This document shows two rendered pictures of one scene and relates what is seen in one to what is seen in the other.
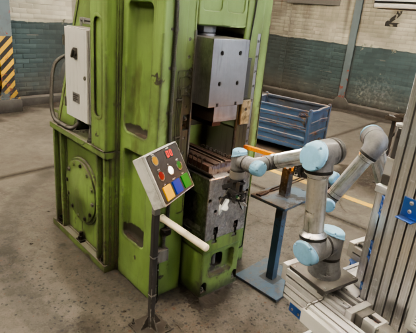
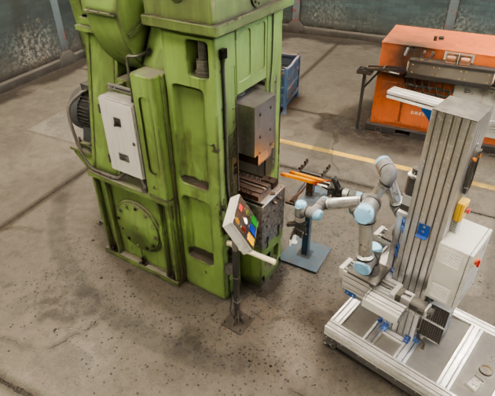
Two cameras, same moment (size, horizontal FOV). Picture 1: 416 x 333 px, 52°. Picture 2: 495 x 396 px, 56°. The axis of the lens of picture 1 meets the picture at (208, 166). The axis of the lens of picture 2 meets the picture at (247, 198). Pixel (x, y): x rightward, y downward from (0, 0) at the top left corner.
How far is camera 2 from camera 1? 152 cm
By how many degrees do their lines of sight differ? 20
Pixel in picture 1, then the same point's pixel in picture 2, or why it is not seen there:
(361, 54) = not seen: outside the picture
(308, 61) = not seen: outside the picture
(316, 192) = (367, 234)
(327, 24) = not seen: outside the picture
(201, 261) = (260, 263)
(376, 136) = (390, 170)
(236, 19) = (260, 75)
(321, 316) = (375, 301)
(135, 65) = (183, 130)
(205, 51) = (246, 115)
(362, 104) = (318, 26)
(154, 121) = (214, 178)
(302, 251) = (361, 268)
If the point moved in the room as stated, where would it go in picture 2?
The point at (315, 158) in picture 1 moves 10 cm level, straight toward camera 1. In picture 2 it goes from (366, 217) to (369, 227)
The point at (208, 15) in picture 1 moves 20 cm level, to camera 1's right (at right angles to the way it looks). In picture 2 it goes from (242, 84) to (269, 82)
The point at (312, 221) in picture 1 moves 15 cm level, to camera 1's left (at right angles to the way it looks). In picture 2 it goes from (365, 250) to (343, 254)
